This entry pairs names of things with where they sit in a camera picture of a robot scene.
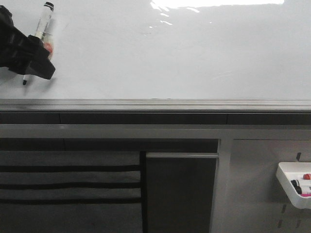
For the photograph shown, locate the black capped marker in tray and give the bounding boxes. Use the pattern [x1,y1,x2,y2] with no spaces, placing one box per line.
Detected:
[291,180,311,194]

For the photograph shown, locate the white plastic marker tray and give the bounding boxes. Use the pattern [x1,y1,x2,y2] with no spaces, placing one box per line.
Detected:
[276,162,311,209]

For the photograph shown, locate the grey fabric pocket organizer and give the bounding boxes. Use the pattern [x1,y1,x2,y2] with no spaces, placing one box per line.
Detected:
[0,151,147,233]

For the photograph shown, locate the dark grey panel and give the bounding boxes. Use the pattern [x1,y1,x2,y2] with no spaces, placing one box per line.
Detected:
[146,153,217,233]

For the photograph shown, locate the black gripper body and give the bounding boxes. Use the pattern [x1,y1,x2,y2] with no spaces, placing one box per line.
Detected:
[0,5,31,75]

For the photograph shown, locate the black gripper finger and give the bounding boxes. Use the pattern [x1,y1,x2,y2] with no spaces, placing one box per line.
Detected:
[23,35,55,80]

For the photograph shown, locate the red magnet taped holder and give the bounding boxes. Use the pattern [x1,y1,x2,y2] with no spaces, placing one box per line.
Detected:
[43,33,54,60]

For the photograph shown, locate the white whiteboard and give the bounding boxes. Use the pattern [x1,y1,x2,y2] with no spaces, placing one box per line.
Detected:
[0,0,311,112]

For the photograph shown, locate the black whiteboard marker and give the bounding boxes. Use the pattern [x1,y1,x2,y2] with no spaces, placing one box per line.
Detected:
[28,1,55,80]

